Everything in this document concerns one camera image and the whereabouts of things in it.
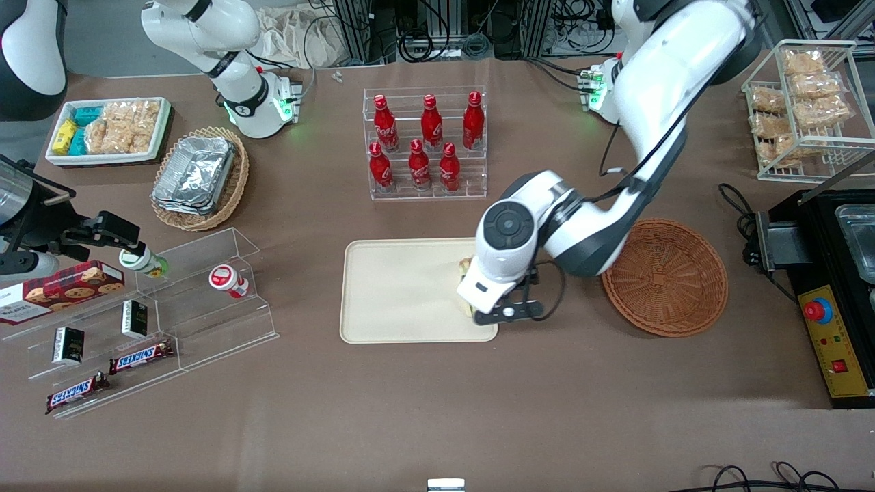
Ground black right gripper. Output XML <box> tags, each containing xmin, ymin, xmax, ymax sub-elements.
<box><xmin>0</xmin><ymin>197</ymin><xmax>142</xmax><ymax>256</ymax></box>

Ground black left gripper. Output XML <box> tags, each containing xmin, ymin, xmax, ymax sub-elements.
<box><xmin>473</xmin><ymin>267</ymin><xmax>546</xmax><ymax>327</ymax></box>

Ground triangular sandwich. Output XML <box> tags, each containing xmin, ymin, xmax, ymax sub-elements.
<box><xmin>456</xmin><ymin>256</ymin><xmax>483</xmax><ymax>320</ymax></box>

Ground cream plastic serving tray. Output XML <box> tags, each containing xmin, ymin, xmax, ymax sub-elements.
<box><xmin>340</xmin><ymin>237</ymin><xmax>499</xmax><ymax>344</ymax></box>

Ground white rectangular snack tray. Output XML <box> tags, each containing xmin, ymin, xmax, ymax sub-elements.
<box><xmin>46</xmin><ymin>97</ymin><xmax>172</xmax><ymax>168</ymax></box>

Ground light oval wicker basket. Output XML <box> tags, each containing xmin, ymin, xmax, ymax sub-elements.
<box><xmin>150</xmin><ymin>126</ymin><xmax>250</xmax><ymax>232</ymax></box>

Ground brown round wicker basket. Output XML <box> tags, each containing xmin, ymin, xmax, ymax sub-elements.
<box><xmin>600</xmin><ymin>218</ymin><xmax>729</xmax><ymax>338</ymax></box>

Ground green lid yogurt bottle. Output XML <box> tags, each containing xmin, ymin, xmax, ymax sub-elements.
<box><xmin>119</xmin><ymin>247</ymin><xmax>170</xmax><ymax>279</ymax></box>

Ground red tartan cookie box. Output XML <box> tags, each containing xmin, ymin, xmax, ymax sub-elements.
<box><xmin>0</xmin><ymin>260</ymin><xmax>126</xmax><ymax>326</ymax></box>

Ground small black chocolate box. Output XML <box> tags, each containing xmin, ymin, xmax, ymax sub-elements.
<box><xmin>53</xmin><ymin>327</ymin><xmax>86</xmax><ymax>366</ymax></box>
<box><xmin>122</xmin><ymin>299</ymin><xmax>150</xmax><ymax>340</ymax></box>

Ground clear rice cracker pack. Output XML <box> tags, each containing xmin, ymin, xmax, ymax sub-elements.
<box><xmin>83</xmin><ymin>118</ymin><xmax>118</xmax><ymax>156</ymax></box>
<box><xmin>103</xmin><ymin>100</ymin><xmax>162</xmax><ymax>155</ymax></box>

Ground yellow snack pack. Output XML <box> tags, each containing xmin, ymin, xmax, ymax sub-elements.
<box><xmin>53</xmin><ymin>119</ymin><xmax>80</xmax><ymax>156</ymax></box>

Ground stacked aluminium foil trays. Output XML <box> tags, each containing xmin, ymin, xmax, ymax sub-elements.
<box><xmin>152</xmin><ymin>135</ymin><xmax>237</xmax><ymax>217</ymax></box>

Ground Snickers chocolate bar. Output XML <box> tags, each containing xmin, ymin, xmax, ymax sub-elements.
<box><xmin>45</xmin><ymin>372</ymin><xmax>111</xmax><ymax>416</ymax></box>
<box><xmin>108</xmin><ymin>340</ymin><xmax>176</xmax><ymax>375</ymax></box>

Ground red lid yogurt bottle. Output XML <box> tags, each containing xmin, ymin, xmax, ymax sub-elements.
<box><xmin>208</xmin><ymin>264</ymin><xmax>252</xmax><ymax>300</ymax></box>

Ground clear acrylic stepped shelf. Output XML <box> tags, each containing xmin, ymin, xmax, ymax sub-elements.
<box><xmin>0</xmin><ymin>227</ymin><xmax>280</xmax><ymax>420</ymax></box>

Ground red cola bottle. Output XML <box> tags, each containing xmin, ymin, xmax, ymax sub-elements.
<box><xmin>368</xmin><ymin>141</ymin><xmax>394</xmax><ymax>193</ymax></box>
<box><xmin>408</xmin><ymin>139</ymin><xmax>433</xmax><ymax>193</ymax></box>
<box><xmin>462</xmin><ymin>91</ymin><xmax>486</xmax><ymax>152</ymax></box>
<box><xmin>438</xmin><ymin>141</ymin><xmax>462</xmax><ymax>193</ymax></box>
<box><xmin>373</xmin><ymin>94</ymin><xmax>400</xmax><ymax>153</ymax></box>
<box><xmin>420</xmin><ymin>94</ymin><xmax>444</xmax><ymax>153</ymax></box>

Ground clear acrylic bottle rack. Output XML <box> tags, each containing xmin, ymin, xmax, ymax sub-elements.
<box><xmin>362</xmin><ymin>85</ymin><xmax>488</xmax><ymax>202</ymax></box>

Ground beige cloth bag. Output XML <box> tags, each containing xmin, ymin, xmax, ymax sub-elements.
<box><xmin>254</xmin><ymin>5</ymin><xmax>342</xmax><ymax>70</ymax></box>

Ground fried snack clear pack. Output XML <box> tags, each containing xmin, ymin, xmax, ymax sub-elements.
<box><xmin>755</xmin><ymin>135</ymin><xmax>801</xmax><ymax>169</ymax></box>
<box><xmin>783</xmin><ymin>49</ymin><xmax>825</xmax><ymax>77</ymax></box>
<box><xmin>790</xmin><ymin>72</ymin><xmax>842</xmax><ymax>100</ymax></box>
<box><xmin>751</xmin><ymin>113</ymin><xmax>794</xmax><ymax>138</ymax></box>
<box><xmin>796</xmin><ymin>96</ymin><xmax>852</xmax><ymax>131</ymax></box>
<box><xmin>751</xmin><ymin>87</ymin><xmax>788</xmax><ymax>116</ymax></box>

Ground black countertop appliance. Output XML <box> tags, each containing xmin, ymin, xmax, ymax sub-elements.
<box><xmin>742</xmin><ymin>188</ymin><xmax>875</xmax><ymax>289</ymax></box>

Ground yellow emergency stop control box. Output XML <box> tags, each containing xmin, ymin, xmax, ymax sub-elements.
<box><xmin>786</xmin><ymin>270</ymin><xmax>875</xmax><ymax>411</ymax></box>

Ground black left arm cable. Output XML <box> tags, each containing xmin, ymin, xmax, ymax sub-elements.
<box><xmin>537</xmin><ymin>20</ymin><xmax>753</xmax><ymax>320</ymax></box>

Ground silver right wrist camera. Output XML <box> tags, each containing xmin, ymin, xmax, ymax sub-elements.
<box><xmin>0</xmin><ymin>251</ymin><xmax>59</xmax><ymax>278</ymax></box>

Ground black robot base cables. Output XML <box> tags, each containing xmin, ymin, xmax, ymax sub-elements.
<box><xmin>523</xmin><ymin>56</ymin><xmax>593</xmax><ymax>94</ymax></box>

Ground black appliance cable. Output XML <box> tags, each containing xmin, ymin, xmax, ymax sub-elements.
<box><xmin>718</xmin><ymin>182</ymin><xmax>761</xmax><ymax>228</ymax></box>

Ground black background cable bundle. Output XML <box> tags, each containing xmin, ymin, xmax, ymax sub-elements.
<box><xmin>395</xmin><ymin>26</ymin><xmax>494</xmax><ymax>64</ymax></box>

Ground aluminium frame profile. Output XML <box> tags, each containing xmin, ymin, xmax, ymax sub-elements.
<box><xmin>523</xmin><ymin>0</ymin><xmax>556</xmax><ymax>57</ymax></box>
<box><xmin>334</xmin><ymin>0</ymin><xmax>374</xmax><ymax>64</ymax></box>
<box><xmin>783</xmin><ymin>0</ymin><xmax>875</xmax><ymax>42</ymax></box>

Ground black table edge cables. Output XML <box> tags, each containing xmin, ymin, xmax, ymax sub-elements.
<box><xmin>687</xmin><ymin>463</ymin><xmax>846</xmax><ymax>492</ymax></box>

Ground white wire basket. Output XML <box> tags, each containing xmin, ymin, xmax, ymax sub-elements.
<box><xmin>742</xmin><ymin>40</ymin><xmax>875</xmax><ymax>182</ymax></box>

